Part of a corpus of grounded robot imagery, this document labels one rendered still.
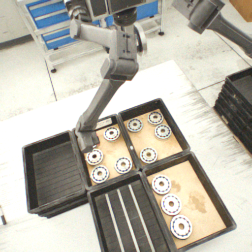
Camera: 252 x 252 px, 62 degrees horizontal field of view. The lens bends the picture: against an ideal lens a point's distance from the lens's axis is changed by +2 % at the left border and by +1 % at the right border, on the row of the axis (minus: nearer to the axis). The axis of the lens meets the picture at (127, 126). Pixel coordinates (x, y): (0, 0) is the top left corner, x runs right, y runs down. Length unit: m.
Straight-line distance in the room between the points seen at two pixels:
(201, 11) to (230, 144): 0.95
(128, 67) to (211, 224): 0.86
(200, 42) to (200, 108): 1.80
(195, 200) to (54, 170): 0.82
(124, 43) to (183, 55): 2.42
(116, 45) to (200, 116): 1.05
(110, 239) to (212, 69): 2.36
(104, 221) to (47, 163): 0.49
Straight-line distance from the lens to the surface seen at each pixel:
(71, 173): 1.30
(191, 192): 1.21
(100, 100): 0.78
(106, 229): 1.18
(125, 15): 1.22
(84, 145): 0.96
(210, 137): 1.51
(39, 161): 1.41
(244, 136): 2.13
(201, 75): 2.83
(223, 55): 3.16
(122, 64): 0.66
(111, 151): 1.28
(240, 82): 2.17
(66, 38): 2.92
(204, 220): 1.19
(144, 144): 1.28
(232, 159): 1.48
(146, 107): 1.35
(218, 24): 0.85
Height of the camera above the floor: 1.98
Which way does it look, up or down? 59 degrees down
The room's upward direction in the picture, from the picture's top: 10 degrees counter-clockwise
